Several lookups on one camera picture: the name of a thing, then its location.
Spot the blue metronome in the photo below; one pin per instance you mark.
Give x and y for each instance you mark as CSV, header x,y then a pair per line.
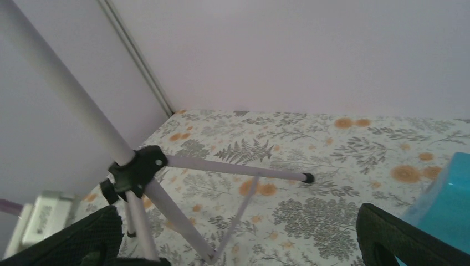
x,y
442,210

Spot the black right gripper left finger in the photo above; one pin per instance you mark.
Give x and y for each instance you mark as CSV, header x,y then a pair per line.
x,y
93,240

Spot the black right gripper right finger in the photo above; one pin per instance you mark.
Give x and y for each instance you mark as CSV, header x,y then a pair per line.
x,y
385,240

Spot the floral patterned table mat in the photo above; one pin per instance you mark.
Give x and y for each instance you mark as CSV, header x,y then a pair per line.
x,y
387,161

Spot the white tripod music stand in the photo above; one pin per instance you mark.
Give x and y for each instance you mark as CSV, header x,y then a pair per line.
x,y
133,171

